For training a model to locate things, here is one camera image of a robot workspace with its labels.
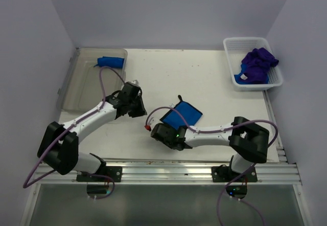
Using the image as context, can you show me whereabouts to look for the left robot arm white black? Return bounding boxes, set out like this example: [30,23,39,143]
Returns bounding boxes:
[37,81,147,182]

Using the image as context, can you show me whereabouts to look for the blue towel in basket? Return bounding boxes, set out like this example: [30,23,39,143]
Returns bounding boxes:
[234,64,269,84]

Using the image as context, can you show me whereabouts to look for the grey towel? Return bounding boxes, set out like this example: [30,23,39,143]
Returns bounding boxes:
[160,95,203,130]

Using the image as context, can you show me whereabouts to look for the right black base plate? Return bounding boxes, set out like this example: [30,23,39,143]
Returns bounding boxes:
[211,165,258,183]

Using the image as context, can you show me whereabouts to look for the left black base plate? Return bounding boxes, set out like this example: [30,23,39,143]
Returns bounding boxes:
[76,166,123,183]

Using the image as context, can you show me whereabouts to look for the aluminium rail frame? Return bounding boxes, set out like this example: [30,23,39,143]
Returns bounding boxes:
[32,131,303,186]

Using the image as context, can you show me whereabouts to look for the blue towel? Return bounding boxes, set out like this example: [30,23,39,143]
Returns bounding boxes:
[95,56,124,69]
[234,64,269,84]

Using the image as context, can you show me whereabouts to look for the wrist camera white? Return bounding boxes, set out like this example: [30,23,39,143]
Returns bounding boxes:
[130,80,139,86]
[145,118,161,131]

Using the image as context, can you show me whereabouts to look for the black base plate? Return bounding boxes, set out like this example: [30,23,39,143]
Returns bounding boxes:
[76,166,123,183]
[211,165,258,183]

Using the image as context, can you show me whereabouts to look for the clear plastic bin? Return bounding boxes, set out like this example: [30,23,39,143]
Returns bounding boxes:
[56,48,128,113]

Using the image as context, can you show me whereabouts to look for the purple towel in basket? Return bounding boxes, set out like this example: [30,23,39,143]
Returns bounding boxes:
[241,48,279,73]

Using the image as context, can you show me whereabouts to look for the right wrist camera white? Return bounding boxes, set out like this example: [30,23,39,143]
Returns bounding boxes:
[145,118,161,131]

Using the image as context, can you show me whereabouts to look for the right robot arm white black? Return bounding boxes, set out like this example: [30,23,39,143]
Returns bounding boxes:
[148,117,269,182]

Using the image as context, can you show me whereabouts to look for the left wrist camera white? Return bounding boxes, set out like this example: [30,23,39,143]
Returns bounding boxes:
[130,80,139,86]

